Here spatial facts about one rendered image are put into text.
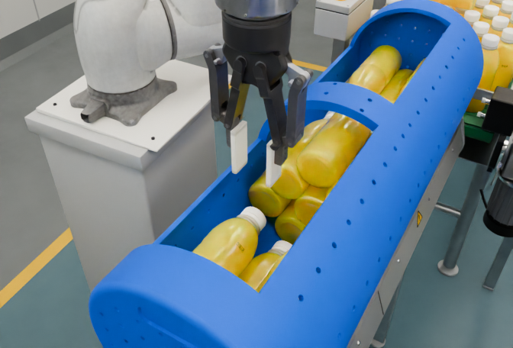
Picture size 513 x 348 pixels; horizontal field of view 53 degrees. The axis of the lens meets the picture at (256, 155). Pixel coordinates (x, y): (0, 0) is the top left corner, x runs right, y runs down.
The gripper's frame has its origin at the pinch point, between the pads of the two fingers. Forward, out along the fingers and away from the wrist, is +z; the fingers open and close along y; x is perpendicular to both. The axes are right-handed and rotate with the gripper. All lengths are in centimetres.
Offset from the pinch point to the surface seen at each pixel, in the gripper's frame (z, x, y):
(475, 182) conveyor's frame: 75, 107, 24
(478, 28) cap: 13, 87, 13
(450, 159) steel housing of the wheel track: 36, 62, 18
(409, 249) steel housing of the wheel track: 37, 30, 18
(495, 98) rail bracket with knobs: 23, 72, 23
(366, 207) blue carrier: 3.9, 2.4, 14.9
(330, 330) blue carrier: 7.7, -13.7, 17.5
